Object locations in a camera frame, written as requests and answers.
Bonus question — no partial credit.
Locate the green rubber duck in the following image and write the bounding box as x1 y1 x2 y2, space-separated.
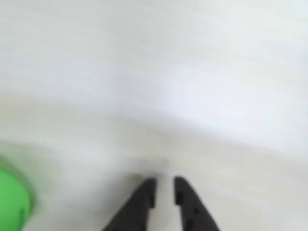
0 166 33 231

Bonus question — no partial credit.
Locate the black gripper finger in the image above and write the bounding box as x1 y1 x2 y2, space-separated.
102 178 157 231
173 177 222 231

